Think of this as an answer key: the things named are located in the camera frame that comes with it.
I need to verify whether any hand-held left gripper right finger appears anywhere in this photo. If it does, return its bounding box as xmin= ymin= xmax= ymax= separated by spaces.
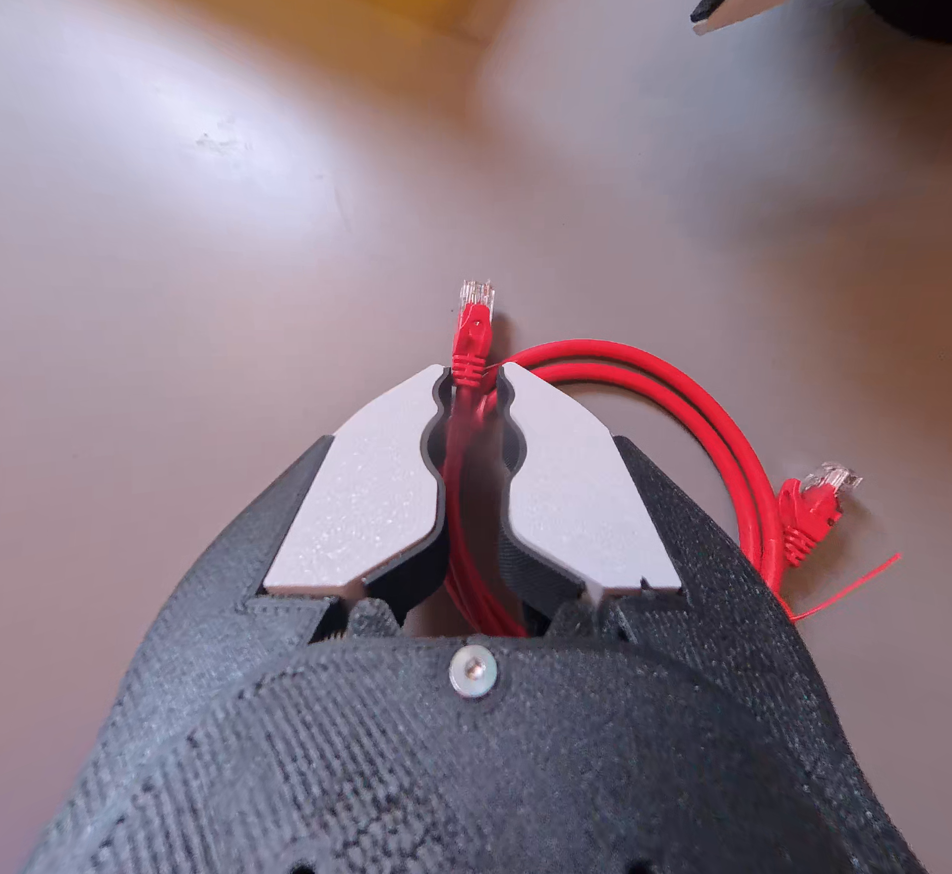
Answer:
xmin=494 ymin=361 xmax=685 ymax=616

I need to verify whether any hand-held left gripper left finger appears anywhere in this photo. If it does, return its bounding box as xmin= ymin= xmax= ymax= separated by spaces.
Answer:
xmin=264 ymin=364 xmax=455 ymax=622

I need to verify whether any red ethernet cable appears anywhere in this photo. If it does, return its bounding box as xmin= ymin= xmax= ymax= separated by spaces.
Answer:
xmin=442 ymin=279 xmax=865 ymax=639

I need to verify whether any red twist tie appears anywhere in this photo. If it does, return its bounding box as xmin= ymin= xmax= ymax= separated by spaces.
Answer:
xmin=788 ymin=553 xmax=903 ymax=624

